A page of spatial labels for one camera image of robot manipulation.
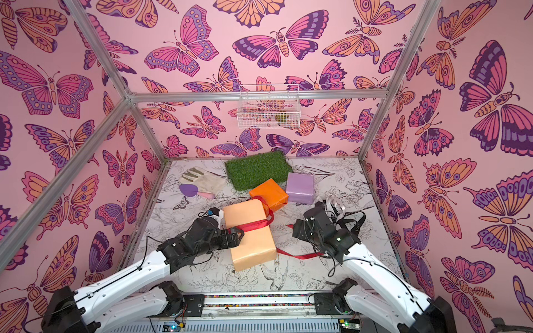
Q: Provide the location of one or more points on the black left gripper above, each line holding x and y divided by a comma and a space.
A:
226, 243

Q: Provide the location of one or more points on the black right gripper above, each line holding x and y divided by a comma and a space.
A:
302, 229

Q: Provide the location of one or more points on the white satin ribbon bow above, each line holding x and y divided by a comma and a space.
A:
335, 206

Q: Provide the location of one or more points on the lilac gift box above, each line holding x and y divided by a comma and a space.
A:
300, 188

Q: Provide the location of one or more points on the orange gift box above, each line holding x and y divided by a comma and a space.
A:
272, 193

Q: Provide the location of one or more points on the large tan gift box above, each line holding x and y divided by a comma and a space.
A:
250, 235

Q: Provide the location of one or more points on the red ribbon bow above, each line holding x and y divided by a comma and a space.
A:
266, 233

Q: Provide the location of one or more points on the black lettered ribbon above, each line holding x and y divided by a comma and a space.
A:
353, 221

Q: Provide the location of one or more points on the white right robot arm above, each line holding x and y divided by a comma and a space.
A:
392, 303

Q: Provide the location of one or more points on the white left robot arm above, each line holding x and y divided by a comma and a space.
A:
141, 289

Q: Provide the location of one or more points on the purple pink hand trowel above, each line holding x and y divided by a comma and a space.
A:
190, 190

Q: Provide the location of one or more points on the beige gardening glove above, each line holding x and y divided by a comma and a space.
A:
205, 181

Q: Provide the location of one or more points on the green artificial grass mat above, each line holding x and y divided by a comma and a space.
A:
250, 172

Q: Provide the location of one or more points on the green item in basket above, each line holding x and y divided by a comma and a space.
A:
281, 118

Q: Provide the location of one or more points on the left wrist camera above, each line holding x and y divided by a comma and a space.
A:
216, 214

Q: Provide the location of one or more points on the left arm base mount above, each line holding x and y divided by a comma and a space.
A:
188, 306

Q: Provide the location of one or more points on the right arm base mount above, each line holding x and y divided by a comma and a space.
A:
334, 302

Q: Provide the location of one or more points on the aluminium front rail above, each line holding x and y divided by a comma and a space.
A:
286, 311

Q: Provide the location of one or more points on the white wire basket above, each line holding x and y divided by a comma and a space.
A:
258, 104

